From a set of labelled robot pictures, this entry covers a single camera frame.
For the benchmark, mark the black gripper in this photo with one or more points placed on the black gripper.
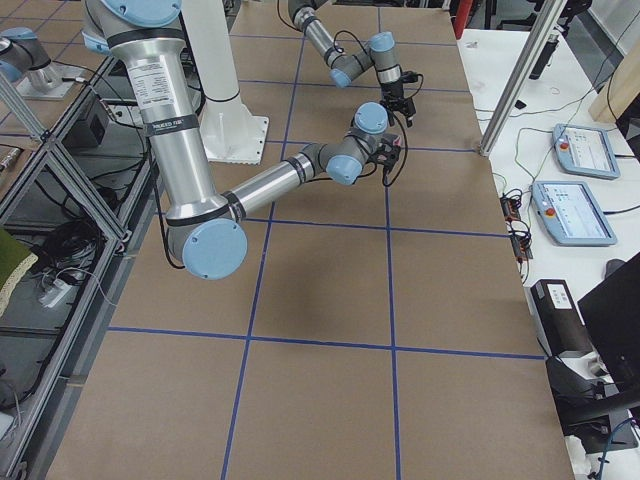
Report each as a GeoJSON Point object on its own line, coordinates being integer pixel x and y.
{"type": "Point", "coordinates": [393, 92]}
{"type": "Point", "coordinates": [385, 153]}

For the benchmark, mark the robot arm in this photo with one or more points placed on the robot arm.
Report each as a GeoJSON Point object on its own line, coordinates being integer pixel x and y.
{"type": "Point", "coordinates": [378, 53]}
{"type": "Point", "coordinates": [180, 66]}

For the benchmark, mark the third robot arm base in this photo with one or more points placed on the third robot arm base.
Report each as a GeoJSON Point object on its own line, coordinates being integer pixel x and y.
{"type": "Point", "coordinates": [26, 63]}

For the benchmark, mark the far teach pendant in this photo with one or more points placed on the far teach pendant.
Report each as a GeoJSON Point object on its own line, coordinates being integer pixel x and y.
{"type": "Point", "coordinates": [585, 151]}

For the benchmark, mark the teach pendant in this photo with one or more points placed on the teach pendant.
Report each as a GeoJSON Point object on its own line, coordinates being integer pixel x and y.
{"type": "Point", "coordinates": [585, 151]}
{"type": "Point", "coordinates": [571, 215]}

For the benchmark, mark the near teach pendant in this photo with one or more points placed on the near teach pendant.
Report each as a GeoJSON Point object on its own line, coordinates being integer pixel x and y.
{"type": "Point", "coordinates": [571, 215]}

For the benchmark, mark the wooden plank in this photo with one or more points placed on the wooden plank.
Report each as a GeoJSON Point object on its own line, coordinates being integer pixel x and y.
{"type": "Point", "coordinates": [620, 90]}

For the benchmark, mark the black rectangular box device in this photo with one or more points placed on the black rectangular box device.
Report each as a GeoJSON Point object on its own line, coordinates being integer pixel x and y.
{"type": "Point", "coordinates": [563, 330]}

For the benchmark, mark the black monitor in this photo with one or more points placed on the black monitor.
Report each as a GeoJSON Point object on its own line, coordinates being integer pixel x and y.
{"type": "Point", "coordinates": [611, 314]}

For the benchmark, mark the white power strip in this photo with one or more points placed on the white power strip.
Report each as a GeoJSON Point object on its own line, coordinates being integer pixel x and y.
{"type": "Point", "coordinates": [54, 293]}

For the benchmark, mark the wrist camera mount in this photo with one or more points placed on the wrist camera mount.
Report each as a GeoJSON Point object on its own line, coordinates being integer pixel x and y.
{"type": "Point", "coordinates": [410, 77]}

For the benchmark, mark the circuit board with wires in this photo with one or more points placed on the circuit board with wires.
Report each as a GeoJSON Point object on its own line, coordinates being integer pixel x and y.
{"type": "Point", "coordinates": [518, 230]}

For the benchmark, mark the aluminium frame post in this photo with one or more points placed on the aluminium frame post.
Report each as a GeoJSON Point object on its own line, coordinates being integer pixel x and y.
{"type": "Point", "coordinates": [536, 40]}

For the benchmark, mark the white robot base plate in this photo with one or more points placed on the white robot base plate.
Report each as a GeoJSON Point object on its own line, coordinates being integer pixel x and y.
{"type": "Point", "coordinates": [232, 134]}

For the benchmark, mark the aluminium side frame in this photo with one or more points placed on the aluminium side frame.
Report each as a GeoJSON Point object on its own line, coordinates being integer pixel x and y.
{"type": "Point", "coordinates": [77, 200]}

